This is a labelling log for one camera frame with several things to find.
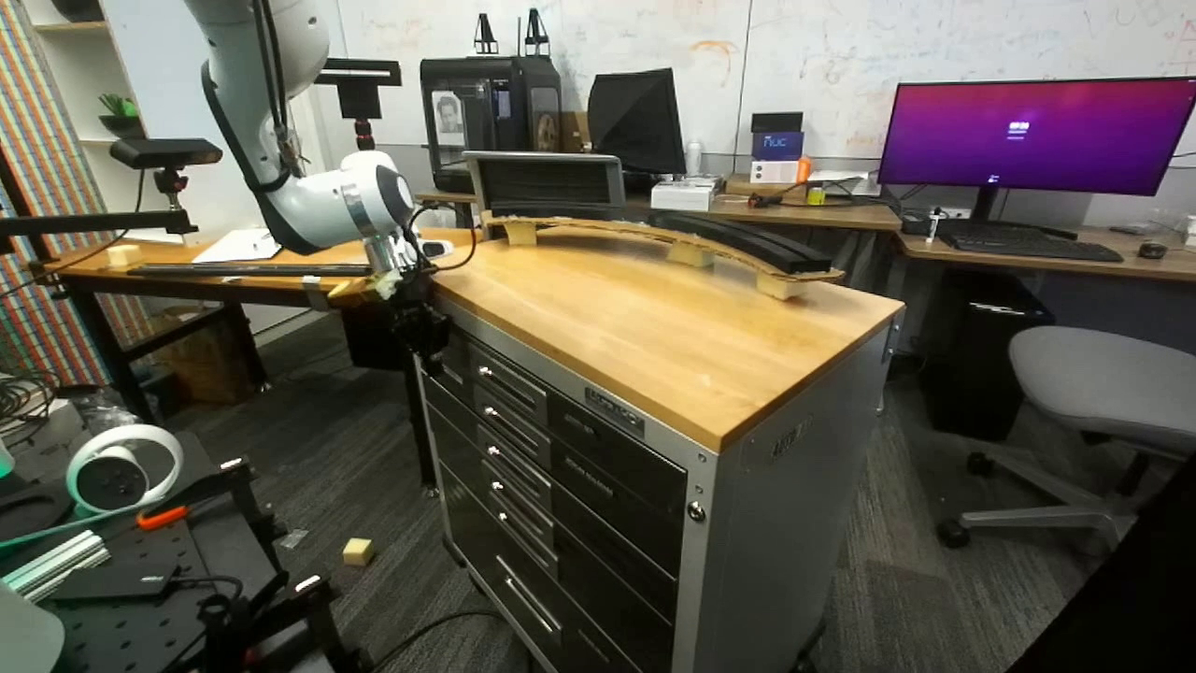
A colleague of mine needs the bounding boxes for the narrow cabinet drawer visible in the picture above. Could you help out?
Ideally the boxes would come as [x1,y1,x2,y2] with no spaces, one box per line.
[478,463,557,539]
[475,422,555,506]
[481,495,560,582]
[467,339,552,429]
[472,379,552,466]

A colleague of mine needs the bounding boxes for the wide dark cabinet drawer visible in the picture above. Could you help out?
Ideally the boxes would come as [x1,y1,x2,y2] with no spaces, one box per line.
[553,505,679,629]
[557,553,676,673]
[551,441,688,582]
[549,393,690,518]

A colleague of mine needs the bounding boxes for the deep cabinet drawer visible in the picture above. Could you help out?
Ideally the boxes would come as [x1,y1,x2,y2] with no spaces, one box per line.
[484,533,567,657]

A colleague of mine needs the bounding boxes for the long black bar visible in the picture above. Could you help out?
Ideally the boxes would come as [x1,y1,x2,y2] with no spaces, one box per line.
[125,263,374,279]

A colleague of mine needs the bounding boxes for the grey mesh office chair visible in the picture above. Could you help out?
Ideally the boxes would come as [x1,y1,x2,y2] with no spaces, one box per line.
[463,150,628,222]

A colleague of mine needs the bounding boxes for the white paper sheet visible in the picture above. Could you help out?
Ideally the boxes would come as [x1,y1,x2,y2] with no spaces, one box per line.
[191,226,283,265]

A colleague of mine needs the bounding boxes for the curved cardboard strip on blocks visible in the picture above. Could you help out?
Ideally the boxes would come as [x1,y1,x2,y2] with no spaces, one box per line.
[480,213,847,301]

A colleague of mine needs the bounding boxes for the black 3d printer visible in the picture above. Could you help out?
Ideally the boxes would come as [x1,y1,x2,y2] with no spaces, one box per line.
[420,9,564,194]

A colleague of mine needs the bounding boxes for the cardboard box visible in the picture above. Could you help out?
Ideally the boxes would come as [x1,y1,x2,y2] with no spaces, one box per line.
[148,307,270,405]

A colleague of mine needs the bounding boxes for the steel tool cabinet, wood top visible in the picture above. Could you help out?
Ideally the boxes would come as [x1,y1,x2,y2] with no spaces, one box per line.
[411,217,907,673]

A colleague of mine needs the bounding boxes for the wooden desk with black legs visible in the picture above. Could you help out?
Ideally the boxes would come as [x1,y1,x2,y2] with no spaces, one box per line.
[41,227,473,496]

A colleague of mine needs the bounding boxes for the white flat box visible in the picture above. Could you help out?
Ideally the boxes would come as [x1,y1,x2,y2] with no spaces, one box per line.
[650,177,722,212]

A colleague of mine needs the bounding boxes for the black monitor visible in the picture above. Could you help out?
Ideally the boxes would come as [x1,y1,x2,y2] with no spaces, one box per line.
[587,67,689,178]

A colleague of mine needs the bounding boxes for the white round device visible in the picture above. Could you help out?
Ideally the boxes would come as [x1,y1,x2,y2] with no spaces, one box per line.
[64,423,186,516]

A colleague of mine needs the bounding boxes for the black curved strips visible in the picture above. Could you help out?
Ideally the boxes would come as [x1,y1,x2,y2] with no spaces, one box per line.
[654,212,833,275]

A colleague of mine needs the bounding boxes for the potted green plant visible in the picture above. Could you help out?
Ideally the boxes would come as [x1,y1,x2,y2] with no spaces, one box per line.
[97,93,148,140]

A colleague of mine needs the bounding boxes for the stack of small boxes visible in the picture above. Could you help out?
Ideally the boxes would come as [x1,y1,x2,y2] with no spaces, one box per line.
[748,111,806,185]

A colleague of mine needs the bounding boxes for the white shelf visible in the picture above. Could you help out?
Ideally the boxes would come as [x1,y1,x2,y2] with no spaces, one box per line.
[21,0,155,239]

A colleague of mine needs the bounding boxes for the aluminium extrusion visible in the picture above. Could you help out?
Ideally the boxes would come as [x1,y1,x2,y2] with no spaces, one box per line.
[0,530,112,605]

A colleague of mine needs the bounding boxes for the black computer tower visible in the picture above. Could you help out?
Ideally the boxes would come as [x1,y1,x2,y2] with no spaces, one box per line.
[919,270,1058,442]

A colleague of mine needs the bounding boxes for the row of wooden desks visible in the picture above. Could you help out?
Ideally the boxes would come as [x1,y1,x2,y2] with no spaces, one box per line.
[416,172,1196,284]

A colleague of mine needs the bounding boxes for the black keyboard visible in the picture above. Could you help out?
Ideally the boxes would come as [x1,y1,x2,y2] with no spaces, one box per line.
[938,222,1126,264]

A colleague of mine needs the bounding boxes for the wide monitor with purple screen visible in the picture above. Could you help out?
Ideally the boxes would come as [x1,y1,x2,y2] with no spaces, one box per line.
[877,77,1196,222]

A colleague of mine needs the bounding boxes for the grey padded office chair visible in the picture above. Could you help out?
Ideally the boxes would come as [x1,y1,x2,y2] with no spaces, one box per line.
[936,324,1196,554]

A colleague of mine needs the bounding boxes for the drawer handle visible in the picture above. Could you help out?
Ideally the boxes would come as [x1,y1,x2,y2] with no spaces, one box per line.
[481,405,544,443]
[477,365,541,404]
[495,512,560,567]
[493,556,564,639]
[486,445,553,490]
[491,480,558,527]

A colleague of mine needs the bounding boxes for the camera on mount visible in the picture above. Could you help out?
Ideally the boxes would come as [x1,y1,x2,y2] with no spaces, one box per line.
[315,57,404,152]
[0,137,224,255]

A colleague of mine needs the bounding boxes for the orange handled tool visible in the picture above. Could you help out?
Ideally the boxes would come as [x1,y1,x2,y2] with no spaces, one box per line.
[135,504,193,532]

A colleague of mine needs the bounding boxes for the coil of black cable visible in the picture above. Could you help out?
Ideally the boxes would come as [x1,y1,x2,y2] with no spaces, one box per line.
[0,367,64,423]

